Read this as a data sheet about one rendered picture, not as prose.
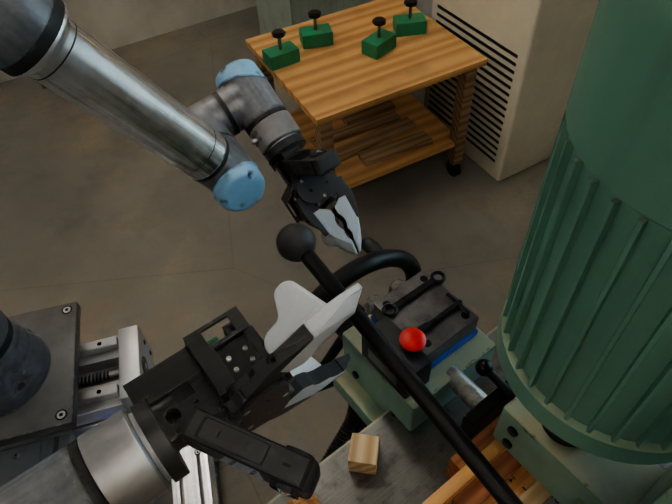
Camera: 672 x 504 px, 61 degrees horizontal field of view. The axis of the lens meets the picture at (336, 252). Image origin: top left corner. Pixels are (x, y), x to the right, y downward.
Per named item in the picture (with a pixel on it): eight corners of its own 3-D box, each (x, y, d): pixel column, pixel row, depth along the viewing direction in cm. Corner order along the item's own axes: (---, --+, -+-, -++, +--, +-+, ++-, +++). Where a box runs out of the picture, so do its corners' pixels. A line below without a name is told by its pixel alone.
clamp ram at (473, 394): (470, 370, 74) (480, 332, 67) (514, 412, 70) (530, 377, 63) (418, 411, 70) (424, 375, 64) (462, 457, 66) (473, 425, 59)
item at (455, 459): (539, 392, 72) (549, 372, 68) (550, 401, 71) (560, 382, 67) (444, 474, 66) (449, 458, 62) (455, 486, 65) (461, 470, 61)
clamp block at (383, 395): (419, 313, 84) (424, 275, 77) (488, 377, 77) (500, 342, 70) (341, 369, 78) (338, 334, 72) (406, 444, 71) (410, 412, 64)
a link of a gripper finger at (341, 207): (364, 251, 94) (333, 206, 95) (375, 241, 89) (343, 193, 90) (349, 261, 93) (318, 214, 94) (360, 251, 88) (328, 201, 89)
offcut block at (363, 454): (375, 475, 66) (376, 465, 63) (348, 471, 66) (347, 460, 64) (379, 447, 68) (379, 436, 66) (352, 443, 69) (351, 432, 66)
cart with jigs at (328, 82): (392, 106, 264) (397, -36, 216) (467, 176, 231) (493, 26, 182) (263, 153, 246) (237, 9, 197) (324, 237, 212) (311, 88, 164)
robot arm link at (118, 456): (110, 512, 40) (139, 527, 46) (169, 471, 41) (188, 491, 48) (65, 425, 43) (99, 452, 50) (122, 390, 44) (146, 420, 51)
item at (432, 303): (422, 285, 76) (425, 259, 72) (483, 340, 70) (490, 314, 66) (345, 338, 71) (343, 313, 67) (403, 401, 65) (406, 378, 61)
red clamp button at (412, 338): (413, 326, 66) (413, 321, 65) (431, 343, 64) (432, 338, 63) (393, 340, 64) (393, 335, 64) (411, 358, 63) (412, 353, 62)
